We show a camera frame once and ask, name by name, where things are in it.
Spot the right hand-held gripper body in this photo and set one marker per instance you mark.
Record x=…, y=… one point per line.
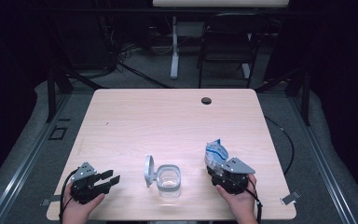
x=234, y=182

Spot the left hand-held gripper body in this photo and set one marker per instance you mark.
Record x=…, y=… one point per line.
x=85, y=189

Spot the white and blue pouch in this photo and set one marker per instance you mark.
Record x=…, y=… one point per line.
x=216, y=154

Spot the clear container with white lid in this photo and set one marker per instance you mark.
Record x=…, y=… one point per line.
x=167, y=182

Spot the person's left hand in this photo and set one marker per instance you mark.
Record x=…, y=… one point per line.
x=79, y=211

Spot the person's right hand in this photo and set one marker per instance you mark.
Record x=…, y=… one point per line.
x=244, y=205

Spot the grey tape strip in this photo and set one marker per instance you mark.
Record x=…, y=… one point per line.
x=290, y=198
x=48, y=201

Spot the black table grommet hole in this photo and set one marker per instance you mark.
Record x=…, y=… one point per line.
x=206, y=100

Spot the black metal stand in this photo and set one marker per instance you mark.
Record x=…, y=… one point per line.
x=51, y=93
x=305, y=99

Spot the white desk leg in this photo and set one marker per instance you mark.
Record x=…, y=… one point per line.
x=174, y=56
x=245, y=71

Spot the black folding chair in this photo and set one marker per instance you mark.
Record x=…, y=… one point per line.
x=230, y=46

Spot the aluminium floor rail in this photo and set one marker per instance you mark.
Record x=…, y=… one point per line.
x=28, y=161
x=323, y=161

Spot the black floor outlet frame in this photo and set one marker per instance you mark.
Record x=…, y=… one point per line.
x=52, y=133

